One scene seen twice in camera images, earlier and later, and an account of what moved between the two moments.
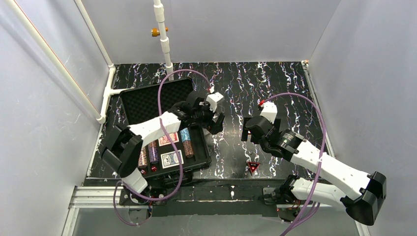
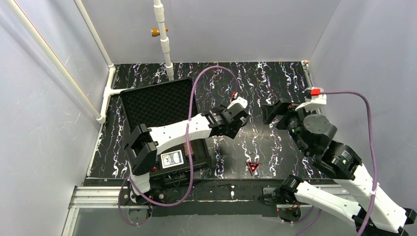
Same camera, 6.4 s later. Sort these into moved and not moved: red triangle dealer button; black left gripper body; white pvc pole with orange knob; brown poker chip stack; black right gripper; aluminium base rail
Moved: black right gripper; black left gripper body
Not moved: red triangle dealer button; aluminium base rail; brown poker chip stack; white pvc pole with orange knob
